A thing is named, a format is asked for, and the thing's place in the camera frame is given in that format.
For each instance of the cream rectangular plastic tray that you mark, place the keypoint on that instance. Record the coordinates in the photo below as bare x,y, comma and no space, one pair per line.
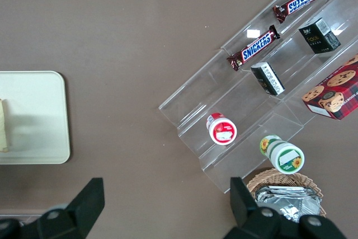
36,102

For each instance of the woven wicker basket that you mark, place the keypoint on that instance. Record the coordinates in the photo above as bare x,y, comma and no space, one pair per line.
282,180

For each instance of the green-lidded sunflower jar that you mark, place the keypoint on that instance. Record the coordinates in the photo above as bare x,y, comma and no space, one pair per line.
282,153

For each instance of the clear acrylic tiered display shelf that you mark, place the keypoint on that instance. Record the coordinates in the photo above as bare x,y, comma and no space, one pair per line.
223,88

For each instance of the red-lidded white jar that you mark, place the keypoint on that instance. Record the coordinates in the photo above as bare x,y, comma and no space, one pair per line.
222,130

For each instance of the beige sandwich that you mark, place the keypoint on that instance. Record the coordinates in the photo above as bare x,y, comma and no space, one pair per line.
4,127

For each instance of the black box with white label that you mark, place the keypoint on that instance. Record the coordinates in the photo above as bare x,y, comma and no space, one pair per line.
268,78

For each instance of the silver foil wrapped package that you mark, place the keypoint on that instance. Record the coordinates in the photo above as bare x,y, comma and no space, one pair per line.
291,202

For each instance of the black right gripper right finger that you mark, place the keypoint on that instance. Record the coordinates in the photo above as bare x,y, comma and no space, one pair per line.
251,222

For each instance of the red tartan cookie box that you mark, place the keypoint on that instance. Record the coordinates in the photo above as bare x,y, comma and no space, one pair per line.
335,93

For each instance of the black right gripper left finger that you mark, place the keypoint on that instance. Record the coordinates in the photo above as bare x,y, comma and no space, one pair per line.
72,216

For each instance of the black box with gold print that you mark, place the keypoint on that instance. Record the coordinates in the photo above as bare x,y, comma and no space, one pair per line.
317,39

